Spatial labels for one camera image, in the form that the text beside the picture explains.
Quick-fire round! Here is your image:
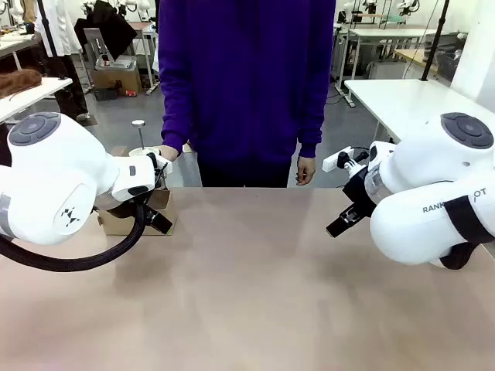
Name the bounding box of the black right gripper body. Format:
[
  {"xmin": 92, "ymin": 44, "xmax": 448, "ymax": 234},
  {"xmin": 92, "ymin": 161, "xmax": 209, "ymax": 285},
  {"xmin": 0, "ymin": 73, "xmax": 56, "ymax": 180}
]
[{"xmin": 341, "ymin": 168, "xmax": 379, "ymax": 218}]

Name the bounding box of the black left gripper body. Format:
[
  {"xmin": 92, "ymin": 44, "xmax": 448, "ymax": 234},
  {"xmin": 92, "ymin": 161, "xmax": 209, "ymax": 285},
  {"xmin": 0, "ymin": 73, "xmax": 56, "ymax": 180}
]
[{"xmin": 101, "ymin": 192, "xmax": 152, "ymax": 222}]

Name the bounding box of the person's left forearm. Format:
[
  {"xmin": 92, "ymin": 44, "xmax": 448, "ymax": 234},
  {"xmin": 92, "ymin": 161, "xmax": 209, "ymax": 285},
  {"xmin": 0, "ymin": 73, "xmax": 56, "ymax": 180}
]
[{"xmin": 296, "ymin": 84, "xmax": 326, "ymax": 159}]

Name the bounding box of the person's right forearm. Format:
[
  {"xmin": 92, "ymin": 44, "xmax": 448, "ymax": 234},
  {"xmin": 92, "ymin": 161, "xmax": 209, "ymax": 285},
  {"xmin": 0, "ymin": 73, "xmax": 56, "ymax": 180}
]
[{"xmin": 159, "ymin": 84, "xmax": 190, "ymax": 152}]

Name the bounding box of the brown cardboard cup carrier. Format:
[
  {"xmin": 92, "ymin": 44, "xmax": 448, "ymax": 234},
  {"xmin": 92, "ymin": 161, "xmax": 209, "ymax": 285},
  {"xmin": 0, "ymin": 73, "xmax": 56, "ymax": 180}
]
[{"xmin": 96, "ymin": 186, "xmax": 178, "ymax": 237}]

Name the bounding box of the person's left hand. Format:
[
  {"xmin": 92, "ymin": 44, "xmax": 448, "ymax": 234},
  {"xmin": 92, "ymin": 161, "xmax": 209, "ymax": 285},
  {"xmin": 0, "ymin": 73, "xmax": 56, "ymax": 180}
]
[{"xmin": 295, "ymin": 155, "xmax": 317, "ymax": 186}]

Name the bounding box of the person's right hand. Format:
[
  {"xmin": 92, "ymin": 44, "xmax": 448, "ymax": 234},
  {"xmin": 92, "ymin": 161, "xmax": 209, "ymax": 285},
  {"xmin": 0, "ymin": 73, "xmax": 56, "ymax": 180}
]
[{"xmin": 157, "ymin": 145, "xmax": 182, "ymax": 162}]

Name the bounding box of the round stool on stem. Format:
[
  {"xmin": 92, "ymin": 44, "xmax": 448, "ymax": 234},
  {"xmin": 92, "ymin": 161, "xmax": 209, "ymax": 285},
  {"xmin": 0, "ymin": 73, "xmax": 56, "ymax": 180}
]
[{"xmin": 131, "ymin": 119, "xmax": 147, "ymax": 151}]

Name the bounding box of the large white side table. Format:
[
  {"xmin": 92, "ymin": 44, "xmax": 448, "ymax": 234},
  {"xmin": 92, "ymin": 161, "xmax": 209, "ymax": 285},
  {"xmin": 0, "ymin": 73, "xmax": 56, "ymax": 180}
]
[{"xmin": 343, "ymin": 78, "xmax": 495, "ymax": 145}]

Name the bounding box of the brown cardboard storage box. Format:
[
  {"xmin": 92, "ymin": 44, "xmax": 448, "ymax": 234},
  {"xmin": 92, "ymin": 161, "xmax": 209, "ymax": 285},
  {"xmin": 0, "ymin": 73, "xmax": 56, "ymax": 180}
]
[{"xmin": 90, "ymin": 56, "xmax": 142, "ymax": 97}]

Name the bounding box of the white table with fur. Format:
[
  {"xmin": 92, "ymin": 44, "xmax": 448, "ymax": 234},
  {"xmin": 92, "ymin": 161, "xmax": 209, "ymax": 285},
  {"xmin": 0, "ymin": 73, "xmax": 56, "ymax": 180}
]
[{"xmin": 0, "ymin": 77, "xmax": 74, "ymax": 124}]

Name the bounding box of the person in purple sweater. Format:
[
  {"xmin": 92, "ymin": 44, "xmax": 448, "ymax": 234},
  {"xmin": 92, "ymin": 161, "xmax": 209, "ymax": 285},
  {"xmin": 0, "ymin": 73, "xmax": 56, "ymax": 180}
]
[{"xmin": 157, "ymin": 0, "xmax": 336, "ymax": 189}]

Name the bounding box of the white background workbench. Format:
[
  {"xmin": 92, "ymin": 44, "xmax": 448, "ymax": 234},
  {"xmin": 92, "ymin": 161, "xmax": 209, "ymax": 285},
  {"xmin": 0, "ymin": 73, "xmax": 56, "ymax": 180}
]
[{"xmin": 334, "ymin": 24, "xmax": 439, "ymax": 92}]

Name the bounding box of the brown fur piece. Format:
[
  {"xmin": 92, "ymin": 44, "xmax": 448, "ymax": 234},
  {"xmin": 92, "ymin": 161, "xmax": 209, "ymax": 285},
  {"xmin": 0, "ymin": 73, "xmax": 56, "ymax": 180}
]
[{"xmin": 0, "ymin": 68, "xmax": 43, "ymax": 100}]

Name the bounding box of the black tripod pole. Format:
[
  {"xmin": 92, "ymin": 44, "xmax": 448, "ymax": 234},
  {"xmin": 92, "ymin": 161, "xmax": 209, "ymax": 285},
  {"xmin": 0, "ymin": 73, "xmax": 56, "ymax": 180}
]
[{"xmin": 420, "ymin": 0, "xmax": 452, "ymax": 82}]

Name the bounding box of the black hanging cloth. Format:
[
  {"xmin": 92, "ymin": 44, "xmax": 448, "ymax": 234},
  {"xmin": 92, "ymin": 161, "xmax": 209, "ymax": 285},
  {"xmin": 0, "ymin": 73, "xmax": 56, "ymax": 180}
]
[{"xmin": 73, "ymin": 0, "xmax": 138, "ymax": 62}]

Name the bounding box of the white lab coat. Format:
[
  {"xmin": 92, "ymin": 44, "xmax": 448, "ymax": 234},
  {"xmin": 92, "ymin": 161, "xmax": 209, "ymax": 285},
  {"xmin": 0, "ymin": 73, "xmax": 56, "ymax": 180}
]
[{"xmin": 39, "ymin": 0, "xmax": 83, "ymax": 58}]

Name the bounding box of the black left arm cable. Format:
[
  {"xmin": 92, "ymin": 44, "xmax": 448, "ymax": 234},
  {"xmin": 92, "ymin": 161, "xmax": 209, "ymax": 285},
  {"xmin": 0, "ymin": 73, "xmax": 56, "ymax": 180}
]
[{"xmin": 0, "ymin": 196, "xmax": 146, "ymax": 273}]

